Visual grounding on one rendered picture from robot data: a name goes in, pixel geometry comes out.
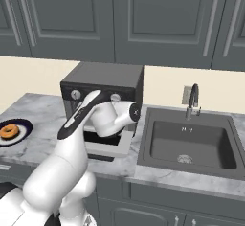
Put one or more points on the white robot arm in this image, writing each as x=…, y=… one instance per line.
x=68, y=169

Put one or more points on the silver toaster oven knob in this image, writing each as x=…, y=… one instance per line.
x=115, y=97
x=75, y=94

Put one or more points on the black toaster oven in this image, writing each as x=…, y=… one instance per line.
x=105, y=76

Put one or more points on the toaster oven door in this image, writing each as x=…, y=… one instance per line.
x=122, y=146

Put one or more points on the grey upper cupboard door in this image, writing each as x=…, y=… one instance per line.
x=4, y=16
x=237, y=54
x=67, y=12
x=166, y=12

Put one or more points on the grey cupboard door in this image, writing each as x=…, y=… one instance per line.
x=237, y=54
x=217, y=221
x=67, y=12
x=166, y=12
x=137, y=214
x=4, y=16

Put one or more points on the dark blue rimmed plate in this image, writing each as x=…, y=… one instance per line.
x=24, y=128

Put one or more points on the grey lower cupboard door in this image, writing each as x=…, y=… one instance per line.
x=137, y=214
x=217, y=221

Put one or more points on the brown bagel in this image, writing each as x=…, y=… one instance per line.
x=4, y=131

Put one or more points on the black tap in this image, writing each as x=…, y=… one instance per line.
x=193, y=99

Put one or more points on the dark grey sink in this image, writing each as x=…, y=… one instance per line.
x=191, y=140

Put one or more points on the grey false drawer front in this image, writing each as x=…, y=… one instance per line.
x=191, y=199

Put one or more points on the grey wall socket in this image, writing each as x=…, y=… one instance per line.
x=185, y=95

